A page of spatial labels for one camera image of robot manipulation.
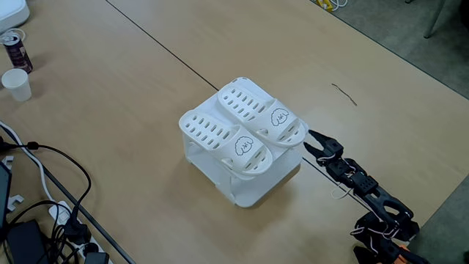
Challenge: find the white dog-print slipper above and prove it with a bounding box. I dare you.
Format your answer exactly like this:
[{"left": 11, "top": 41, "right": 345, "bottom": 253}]
[
  {"left": 216, "top": 76, "right": 309, "bottom": 148},
  {"left": 178, "top": 109, "right": 274, "bottom": 177}
]

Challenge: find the white plastic shoe rack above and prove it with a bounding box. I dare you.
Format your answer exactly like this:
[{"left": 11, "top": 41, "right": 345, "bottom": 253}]
[{"left": 182, "top": 93, "right": 311, "bottom": 209}]

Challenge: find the grey chair leg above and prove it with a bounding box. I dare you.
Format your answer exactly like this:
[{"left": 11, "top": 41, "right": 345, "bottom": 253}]
[{"left": 424, "top": 0, "right": 447, "bottom": 40}]

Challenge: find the wide black power adapter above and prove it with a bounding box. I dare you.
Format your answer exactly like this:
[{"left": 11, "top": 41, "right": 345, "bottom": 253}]
[{"left": 84, "top": 252, "right": 111, "bottom": 264}]

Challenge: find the tall black power adapter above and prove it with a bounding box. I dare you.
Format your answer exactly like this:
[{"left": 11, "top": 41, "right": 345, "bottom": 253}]
[{"left": 82, "top": 241, "right": 100, "bottom": 256}]

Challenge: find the black power plug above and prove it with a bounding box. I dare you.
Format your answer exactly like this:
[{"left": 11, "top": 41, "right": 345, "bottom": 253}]
[{"left": 64, "top": 216, "right": 92, "bottom": 245}]

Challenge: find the white power strip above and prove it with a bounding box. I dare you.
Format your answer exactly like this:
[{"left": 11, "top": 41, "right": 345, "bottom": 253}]
[{"left": 48, "top": 200, "right": 114, "bottom": 264}]

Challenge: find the flat black power brick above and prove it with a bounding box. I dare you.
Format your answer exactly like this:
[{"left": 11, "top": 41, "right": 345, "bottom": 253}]
[{"left": 5, "top": 219, "right": 48, "bottom": 264}]

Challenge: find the white paper cup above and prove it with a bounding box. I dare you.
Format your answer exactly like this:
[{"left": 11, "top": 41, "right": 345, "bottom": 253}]
[{"left": 1, "top": 67, "right": 33, "bottom": 103}]

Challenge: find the dark purple drink can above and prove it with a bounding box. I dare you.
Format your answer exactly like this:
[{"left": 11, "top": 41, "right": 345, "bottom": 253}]
[{"left": 1, "top": 32, "right": 34, "bottom": 74}]

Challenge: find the thin dark wire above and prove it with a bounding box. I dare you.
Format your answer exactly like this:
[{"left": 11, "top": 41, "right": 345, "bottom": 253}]
[{"left": 330, "top": 83, "right": 358, "bottom": 106}]

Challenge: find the white power strip cable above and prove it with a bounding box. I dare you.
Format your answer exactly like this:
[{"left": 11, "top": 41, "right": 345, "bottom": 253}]
[{"left": 0, "top": 120, "right": 56, "bottom": 206}]

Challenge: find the black cable with ferrite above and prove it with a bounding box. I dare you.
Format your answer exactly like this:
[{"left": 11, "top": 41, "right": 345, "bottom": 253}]
[{"left": 0, "top": 141, "right": 92, "bottom": 224}]

